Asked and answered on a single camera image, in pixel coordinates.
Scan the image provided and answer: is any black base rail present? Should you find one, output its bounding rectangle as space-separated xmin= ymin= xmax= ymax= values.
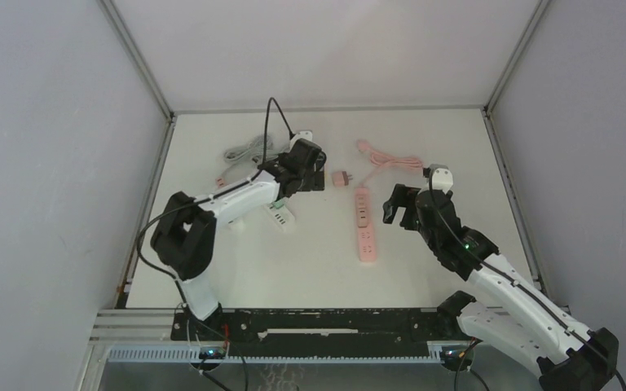
xmin=170 ymin=308 xmax=471 ymax=359

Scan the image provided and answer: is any pink power strip cable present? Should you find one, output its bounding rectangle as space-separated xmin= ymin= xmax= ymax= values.
xmin=355 ymin=138 xmax=425 ymax=190

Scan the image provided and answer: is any black left camera cable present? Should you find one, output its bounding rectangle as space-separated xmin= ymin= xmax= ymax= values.
xmin=261 ymin=97 xmax=297 ymax=169

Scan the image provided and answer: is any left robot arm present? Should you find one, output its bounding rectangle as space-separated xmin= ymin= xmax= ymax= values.
xmin=134 ymin=138 xmax=326 ymax=340

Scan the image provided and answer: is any grey power strip cable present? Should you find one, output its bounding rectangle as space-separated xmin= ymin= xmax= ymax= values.
xmin=218 ymin=134 xmax=274 ymax=182

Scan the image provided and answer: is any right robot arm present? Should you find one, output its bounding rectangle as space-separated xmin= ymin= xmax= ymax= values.
xmin=383 ymin=184 xmax=626 ymax=390

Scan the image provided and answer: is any pink charger plug with prongs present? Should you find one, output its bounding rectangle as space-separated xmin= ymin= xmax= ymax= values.
xmin=355 ymin=193 xmax=369 ymax=210

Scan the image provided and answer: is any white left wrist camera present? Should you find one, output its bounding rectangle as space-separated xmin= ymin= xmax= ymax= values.
xmin=289 ymin=130 xmax=313 ymax=145

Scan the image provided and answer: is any pink power strip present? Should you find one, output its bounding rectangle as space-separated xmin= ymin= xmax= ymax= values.
xmin=354 ymin=187 xmax=377 ymax=262

